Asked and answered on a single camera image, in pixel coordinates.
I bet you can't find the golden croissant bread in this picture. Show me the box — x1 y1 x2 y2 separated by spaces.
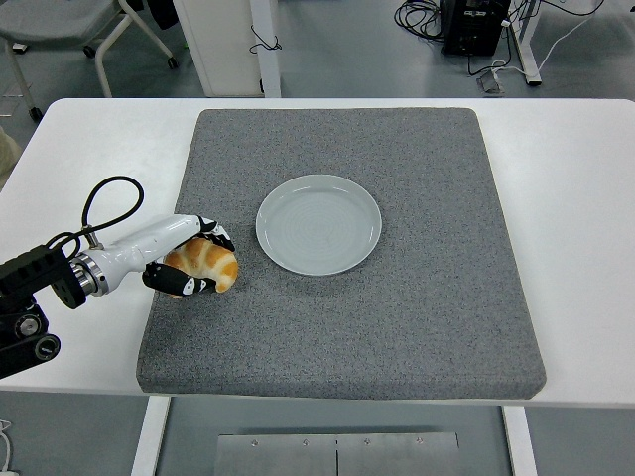
163 236 240 298

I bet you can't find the black floor cable bundle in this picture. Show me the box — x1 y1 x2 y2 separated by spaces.
394 0 445 41

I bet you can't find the long white floor cable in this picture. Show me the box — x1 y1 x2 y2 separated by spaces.
490 0 607 78

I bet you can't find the black hanging cloth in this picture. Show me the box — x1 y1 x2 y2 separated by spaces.
126 0 179 31

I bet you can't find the white table leg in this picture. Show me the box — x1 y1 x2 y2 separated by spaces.
500 405 540 476
129 396 173 476

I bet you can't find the white desk leg with foot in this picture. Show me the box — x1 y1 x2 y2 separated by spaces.
510 0 543 86

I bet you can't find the grey chair with white legs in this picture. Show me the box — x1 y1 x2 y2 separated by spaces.
0 0 180 123

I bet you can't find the white upright post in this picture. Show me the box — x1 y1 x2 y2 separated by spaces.
249 0 283 99

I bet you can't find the white cabinet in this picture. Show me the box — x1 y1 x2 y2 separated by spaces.
176 0 264 98

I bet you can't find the pale grey round plate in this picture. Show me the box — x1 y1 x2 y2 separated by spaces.
255 174 383 277

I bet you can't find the grey speckled mat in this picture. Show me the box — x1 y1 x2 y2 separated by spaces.
135 107 548 401

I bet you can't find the black computer case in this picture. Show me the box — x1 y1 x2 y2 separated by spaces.
440 0 512 57

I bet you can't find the thin black looped cable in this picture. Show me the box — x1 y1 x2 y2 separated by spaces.
249 24 283 55

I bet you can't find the clear plastic floor item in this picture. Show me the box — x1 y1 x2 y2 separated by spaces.
476 71 506 95

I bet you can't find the grey metal plate with screws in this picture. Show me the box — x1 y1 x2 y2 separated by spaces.
213 431 461 476

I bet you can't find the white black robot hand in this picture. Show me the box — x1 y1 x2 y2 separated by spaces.
91 212 237 298

